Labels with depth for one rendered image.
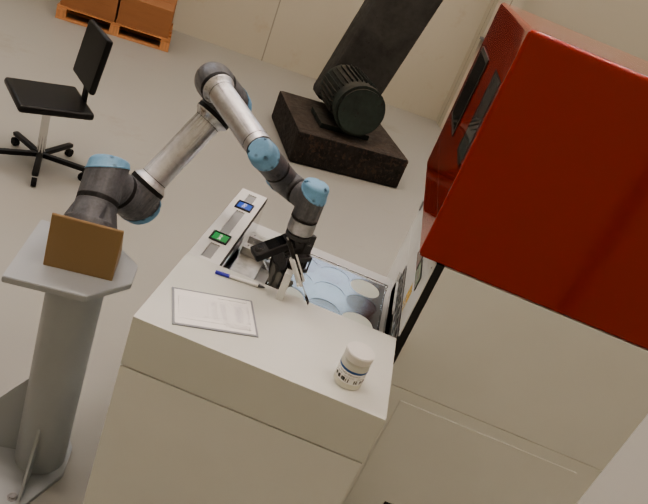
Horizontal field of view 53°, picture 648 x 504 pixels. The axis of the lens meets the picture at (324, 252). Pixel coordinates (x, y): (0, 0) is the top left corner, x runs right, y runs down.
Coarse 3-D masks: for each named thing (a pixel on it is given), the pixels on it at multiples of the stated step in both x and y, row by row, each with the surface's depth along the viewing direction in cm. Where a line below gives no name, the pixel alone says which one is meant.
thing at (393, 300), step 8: (400, 272) 220; (400, 280) 215; (392, 288) 221; (400, 288) 210; (392, 296) 218; (392, 304) 214; (392, 312) 198; (392, 320) 192; (384, 328) 201; (392, 328) 187; (392, 336) 184
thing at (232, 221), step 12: (240, 192) 224; (252, 192) 228; (252, 204) 220; (228, 216) 206; (240, 216) 210; (252, 216) 212; (216, 228) 197; (228, 228) 200; (240, 228) 202; (204, 240) 188; (192, 252) 181; (204, 252) 184; (216, 252) 185
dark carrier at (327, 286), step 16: (320, 272) 209; (336, 272) 213; (304, 288) 197; (320, 288) 201; (336, 288) 204; (352, 288) 208; (384, 288) 215; (320, 304) 193; (336, 304) 196; (352, 304) 199; (368, 304) 203
